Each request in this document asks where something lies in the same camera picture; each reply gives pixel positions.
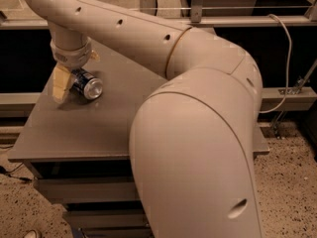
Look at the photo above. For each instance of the metal railing frame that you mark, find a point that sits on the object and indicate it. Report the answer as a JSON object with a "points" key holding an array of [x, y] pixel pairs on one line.
{"points": [[202, 13]]}

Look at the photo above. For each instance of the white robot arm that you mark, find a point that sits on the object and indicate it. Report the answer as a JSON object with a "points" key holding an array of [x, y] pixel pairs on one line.
{"points": [[191, 141]]}

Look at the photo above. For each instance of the grey drawer cabinet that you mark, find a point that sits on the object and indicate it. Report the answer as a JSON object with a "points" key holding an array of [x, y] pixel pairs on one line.
{"points": [[79, 151]]}

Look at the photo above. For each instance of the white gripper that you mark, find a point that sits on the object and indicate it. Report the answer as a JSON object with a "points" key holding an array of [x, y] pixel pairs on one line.
{"points": [[71, 58]]}

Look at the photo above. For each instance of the blue pepsi can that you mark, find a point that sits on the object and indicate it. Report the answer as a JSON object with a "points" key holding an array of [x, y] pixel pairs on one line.
{"points": [[90, 86]]}

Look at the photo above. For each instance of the white shoe tip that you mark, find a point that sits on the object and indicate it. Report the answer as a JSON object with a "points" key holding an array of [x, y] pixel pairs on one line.
{"points": [[33, 234]]}

